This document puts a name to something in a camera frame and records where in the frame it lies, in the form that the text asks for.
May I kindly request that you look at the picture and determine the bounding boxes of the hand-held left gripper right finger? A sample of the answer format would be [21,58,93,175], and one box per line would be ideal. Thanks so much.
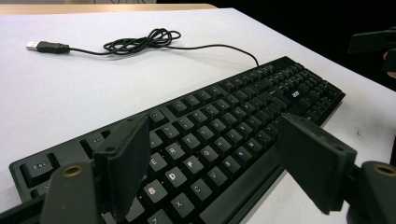
[275,112,396,224]

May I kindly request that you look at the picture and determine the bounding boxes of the black keyboard cable with plug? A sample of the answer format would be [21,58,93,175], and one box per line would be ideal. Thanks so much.
[25,27,260,67]

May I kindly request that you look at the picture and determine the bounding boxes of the black computer keyboard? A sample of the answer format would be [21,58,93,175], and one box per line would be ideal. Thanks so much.
[8,55,347,224]

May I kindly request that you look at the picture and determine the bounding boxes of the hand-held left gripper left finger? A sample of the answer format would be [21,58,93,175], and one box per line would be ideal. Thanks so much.
[40,113,152,224]

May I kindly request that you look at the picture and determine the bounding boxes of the wooden tabletop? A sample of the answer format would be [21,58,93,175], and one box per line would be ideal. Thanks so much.
[0,3,218,17]

